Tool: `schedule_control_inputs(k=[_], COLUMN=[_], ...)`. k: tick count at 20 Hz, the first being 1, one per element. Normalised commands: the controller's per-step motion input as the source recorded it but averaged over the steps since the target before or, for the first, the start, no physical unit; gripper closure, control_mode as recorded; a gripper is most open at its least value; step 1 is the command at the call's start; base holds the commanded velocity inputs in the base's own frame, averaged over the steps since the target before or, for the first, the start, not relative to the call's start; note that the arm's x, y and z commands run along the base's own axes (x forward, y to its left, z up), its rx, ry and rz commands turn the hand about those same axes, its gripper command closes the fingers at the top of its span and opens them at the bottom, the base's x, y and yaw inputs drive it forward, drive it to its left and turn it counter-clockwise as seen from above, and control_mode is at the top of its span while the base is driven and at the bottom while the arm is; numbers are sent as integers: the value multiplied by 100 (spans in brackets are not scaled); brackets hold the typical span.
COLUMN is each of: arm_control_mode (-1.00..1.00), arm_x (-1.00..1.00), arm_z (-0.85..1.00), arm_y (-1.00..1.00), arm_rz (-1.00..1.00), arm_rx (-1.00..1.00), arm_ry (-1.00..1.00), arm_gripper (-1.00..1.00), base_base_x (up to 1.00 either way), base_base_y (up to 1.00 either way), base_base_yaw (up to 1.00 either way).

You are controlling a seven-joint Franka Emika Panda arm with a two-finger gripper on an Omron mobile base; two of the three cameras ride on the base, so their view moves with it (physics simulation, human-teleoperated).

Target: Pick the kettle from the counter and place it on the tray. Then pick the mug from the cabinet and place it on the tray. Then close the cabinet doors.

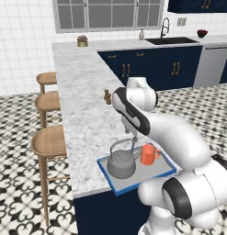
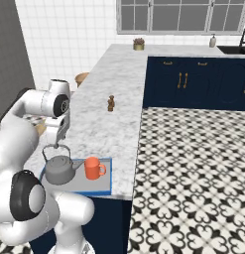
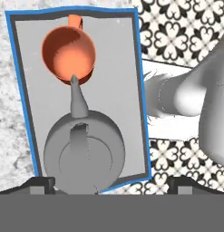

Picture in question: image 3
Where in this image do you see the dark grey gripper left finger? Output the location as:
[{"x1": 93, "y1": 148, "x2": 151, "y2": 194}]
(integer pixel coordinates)
[{"x1": 0, "y1": 176, "x2": 56, "y2": 196}]

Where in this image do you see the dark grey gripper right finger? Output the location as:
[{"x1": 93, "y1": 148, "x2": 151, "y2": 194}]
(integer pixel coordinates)
[{"x1": 167, "y1": 176, "x2": 224, "y2": 196}]

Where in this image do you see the grey kettle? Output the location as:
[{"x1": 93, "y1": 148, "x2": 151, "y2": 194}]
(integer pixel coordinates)
[{"x1": 43, "y1": 73, "x2": 127, "y2": 196}]

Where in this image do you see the grey tray with blue rim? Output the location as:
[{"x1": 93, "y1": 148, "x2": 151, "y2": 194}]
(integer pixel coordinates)
[{"x1": 4, "y1": 5, "x2": 153, "y2": 195}]

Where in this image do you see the orange mug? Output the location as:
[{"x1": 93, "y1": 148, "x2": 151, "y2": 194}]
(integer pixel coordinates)
[{"x1": 40, "y1": 14, "x2": 97, "y2": 87}]

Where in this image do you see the pale grey rounded fitting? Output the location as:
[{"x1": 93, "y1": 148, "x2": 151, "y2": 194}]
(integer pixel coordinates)
[{"x1": 143, "y1": 29, "x2": 224, "y2": 170}]

